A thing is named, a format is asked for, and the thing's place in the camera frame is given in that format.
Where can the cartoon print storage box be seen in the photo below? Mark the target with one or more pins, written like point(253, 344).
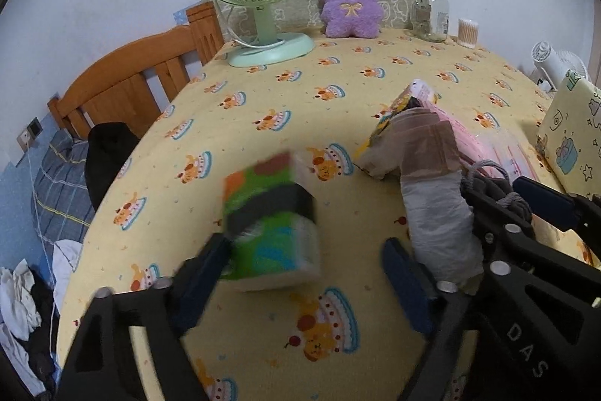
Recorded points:
point(575, 138)

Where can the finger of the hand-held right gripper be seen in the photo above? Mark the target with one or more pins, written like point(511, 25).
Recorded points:
point(544, 200)
point(512, 236)

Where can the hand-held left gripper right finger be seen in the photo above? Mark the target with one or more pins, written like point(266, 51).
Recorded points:
point(406, 283)

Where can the black cloth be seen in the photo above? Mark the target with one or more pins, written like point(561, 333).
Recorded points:
point(110, 161)

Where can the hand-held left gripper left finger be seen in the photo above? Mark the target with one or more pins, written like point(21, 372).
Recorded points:
point(202, 283)

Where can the white crumpled clothes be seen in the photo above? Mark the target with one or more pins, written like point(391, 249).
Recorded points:
point(16, 302)

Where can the wall socket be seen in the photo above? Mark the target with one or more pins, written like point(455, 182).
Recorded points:
point(29, 133)

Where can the glass jar black lid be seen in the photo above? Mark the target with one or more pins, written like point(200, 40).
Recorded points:
point(429, 16)

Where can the grey knitted cloth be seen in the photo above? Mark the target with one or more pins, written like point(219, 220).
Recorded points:
point(497, 189)

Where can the yellow cartoon print tissue pack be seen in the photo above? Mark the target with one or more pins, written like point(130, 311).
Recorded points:
point(382, 142)

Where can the cotton swab box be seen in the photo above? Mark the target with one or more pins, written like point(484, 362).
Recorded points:
point(468, 33)

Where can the blue plaid bedding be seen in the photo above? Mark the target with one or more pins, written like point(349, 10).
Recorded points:
point(61, 189)

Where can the dark clothes pile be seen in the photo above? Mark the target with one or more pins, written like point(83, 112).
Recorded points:
point(42, 335)

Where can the wooden bed headboard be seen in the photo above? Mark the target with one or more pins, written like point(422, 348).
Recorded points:
point(131, 77)

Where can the clear pink striped packet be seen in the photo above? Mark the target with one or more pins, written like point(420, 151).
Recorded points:
point(512, 159)

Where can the green tissue pack black tape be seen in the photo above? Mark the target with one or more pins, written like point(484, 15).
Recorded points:
point(272, 236)

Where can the white standing fan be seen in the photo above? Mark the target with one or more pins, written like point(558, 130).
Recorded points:
point(556, 62)

